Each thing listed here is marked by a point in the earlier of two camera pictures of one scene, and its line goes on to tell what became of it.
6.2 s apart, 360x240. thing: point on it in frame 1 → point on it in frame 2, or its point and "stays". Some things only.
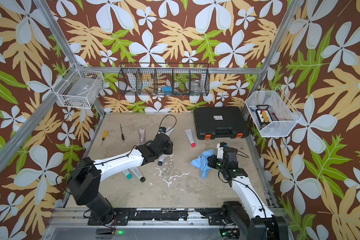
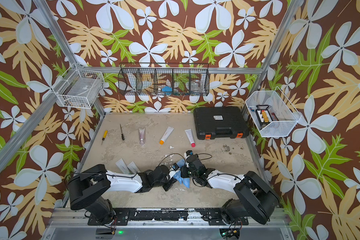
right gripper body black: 218,163 → 187,172
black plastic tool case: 220,122 stays
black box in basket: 263,114 stays
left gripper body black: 168,149 → 167,183
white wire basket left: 79,88 stays
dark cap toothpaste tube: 161,159 → 172,171
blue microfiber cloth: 202,161 → 185,181
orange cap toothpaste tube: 169,131 stays
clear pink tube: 142,133 stays
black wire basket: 164,79 stays
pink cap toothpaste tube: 189,135 stays
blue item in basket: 167,89 stays
